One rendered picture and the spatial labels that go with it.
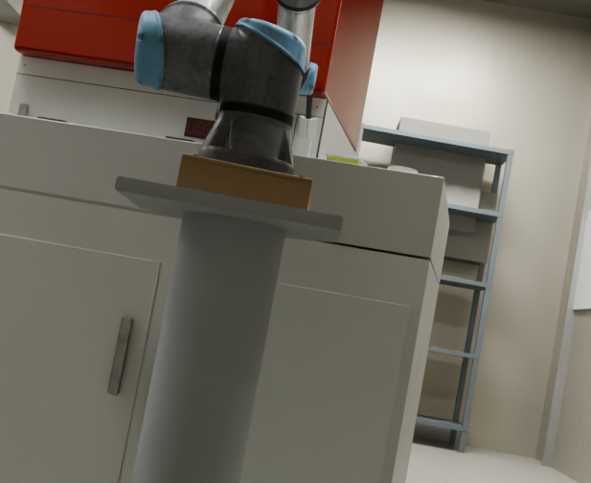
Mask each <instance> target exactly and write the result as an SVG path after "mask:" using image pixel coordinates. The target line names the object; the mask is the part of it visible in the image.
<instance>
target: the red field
mask: <svg viewBox="0 0 591 483"><path fill-rule="evenodd" d="M213 125H214V123H213V122H206V121H199V120H194V119H189V121H188V125H187V130H186V134H189V135H194V136H201V137H207V135H208V134H209V132H210V130H211V128H212V127H213Z"/></svg>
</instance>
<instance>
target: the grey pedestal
mask: <svg viewBox="0 0 591 483"><path fill-rule="evenodd" d="M115 189H116V191H118V192H119V193H120V194H122V195H123V196H125V197H126V198H128V199H129V200H130V201H132V202H133V203H134V204H136V205H137V206H138V207H140V208H144V209H148V210H151V211H155V212H159V213H163V214H167V215H170V216H174V217H178V218H182V222H181V227H180V233H179V238H178V243H177V247H176V252H175V257H174V263H173V268H172V273H171V277H170V286H169V292H168V297H167V302H166V306H165V311H164V316H163V322H162V327H161V332H160V336H159V341H158V346H157V352H156V357H155V361H154V366H153V371H152V376H151V382H150V387H149V391H148V400H147V405H146V411H145V416H144V420H143V425H142V430H141V435H140V441H139V446H138V450H137V455H136V460H135V465H134V471H133V475H132V480H131V483H239V481H240V476H241V471H242V465H243V460H244V454H245V450H246V445H247V439H248V434H249V428H250V424H251V419H252V413H253V408H254V402H255V398H256V392H257V387H258V382H259V376H260V371H261V362H262V357H263V351H264V346H265V340H266V336H267V331H268V325H269V320H270V314H271V310H272V305H273V299H274V294H275V288H276V284H277V278H278V273H279V268H280V262H281V257H282V252H283V247H284V238H288V239H297V240H307V241H317V242H334V243H335V242H337V239H338V236H339V234H340V231H341V227H342V222H343V218H342V217H341V216H337V215H331V214H325V213H320V212H314V211H309V210H304V209H299V208H293V207H288V206H283V205H278V204H272V203H267V202H261V201H257V200H251V199H246V198H240V197H235V196H229V195H220V194H215V193H209V192H204V191H198V190H193V189H188V188H182V187H177V186H172V185H167V184H161V183H156V182H150V181H145V180H140V179H135V178H129V177H124V176H118V177H117V178H116V183H115Z"/></svg>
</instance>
